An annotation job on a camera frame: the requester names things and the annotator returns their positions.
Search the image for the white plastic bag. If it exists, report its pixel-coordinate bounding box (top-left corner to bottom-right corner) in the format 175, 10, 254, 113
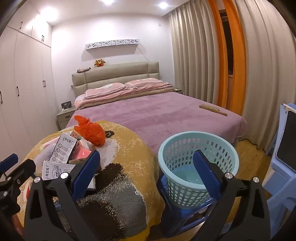
33, 138, 58, 163

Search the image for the black floor cable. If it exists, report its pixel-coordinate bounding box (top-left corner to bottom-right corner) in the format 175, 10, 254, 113
242, 138, 266, 151

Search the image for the pink packet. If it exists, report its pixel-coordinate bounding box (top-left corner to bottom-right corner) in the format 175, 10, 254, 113
76, 148, 92, 159

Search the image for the white patterned wall shelf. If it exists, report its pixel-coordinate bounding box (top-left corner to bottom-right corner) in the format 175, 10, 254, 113
85, 39, 140, 50

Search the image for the blue plastic stool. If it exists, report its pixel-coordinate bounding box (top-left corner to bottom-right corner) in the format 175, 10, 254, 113
157, 174, 222, 238

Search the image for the pink pillow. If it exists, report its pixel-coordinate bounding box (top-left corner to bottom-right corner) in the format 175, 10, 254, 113
84, 83, 126, 98
124, 78, 163, 89

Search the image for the wooden brush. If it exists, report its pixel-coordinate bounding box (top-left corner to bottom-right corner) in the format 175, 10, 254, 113
199, 104, 228, 116

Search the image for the purple bedspread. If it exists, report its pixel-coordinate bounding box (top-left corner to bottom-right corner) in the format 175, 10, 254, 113
66, 91, 248, 156

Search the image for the orange curtain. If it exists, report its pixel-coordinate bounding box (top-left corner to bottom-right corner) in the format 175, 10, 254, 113
223, 0, 247, 116
208, 0, 229, 109

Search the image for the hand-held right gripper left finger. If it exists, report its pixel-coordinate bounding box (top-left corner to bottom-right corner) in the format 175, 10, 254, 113
24, 150, 101, 241

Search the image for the beige upholstered headboard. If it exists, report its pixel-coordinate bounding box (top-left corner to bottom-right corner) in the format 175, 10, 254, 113
72, 61, 160, 99

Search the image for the orange plastic bag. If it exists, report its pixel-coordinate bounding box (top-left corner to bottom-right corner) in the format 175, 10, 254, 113
73, 115, 107, 146

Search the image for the grey nightstand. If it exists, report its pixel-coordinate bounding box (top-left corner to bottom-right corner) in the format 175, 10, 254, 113
57, 108, 77, 130

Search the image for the beige curtain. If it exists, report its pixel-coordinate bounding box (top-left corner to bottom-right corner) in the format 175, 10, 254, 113
166, 0, 222, 109
236, 0, 296, 151

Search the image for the tall white printed box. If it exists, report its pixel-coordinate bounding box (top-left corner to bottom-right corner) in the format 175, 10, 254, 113
50, 133, 78, 164

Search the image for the yellow printed blanket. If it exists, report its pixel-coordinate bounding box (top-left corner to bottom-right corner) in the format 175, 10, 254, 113
17, 120, 166, 240

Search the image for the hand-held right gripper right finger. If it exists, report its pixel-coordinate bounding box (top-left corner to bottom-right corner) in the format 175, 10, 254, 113
193, 149, 271, 241

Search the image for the dark window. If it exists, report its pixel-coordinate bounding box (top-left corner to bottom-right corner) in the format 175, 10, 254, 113
218, 9, 234, 76

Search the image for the light blue plastic basket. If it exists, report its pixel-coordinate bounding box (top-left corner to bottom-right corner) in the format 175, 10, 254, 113
158, 131, 240, 210

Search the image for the white wardrobe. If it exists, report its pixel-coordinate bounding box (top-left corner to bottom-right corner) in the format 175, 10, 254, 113
0, 2, 58, 160

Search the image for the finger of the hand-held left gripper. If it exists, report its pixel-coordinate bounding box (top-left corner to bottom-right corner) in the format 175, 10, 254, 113
0, 153, 19, 174
5, 159, 37, 192

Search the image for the light blue plastic chair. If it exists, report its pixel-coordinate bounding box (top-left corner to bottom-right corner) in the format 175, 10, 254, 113
262, 103, 296, 223

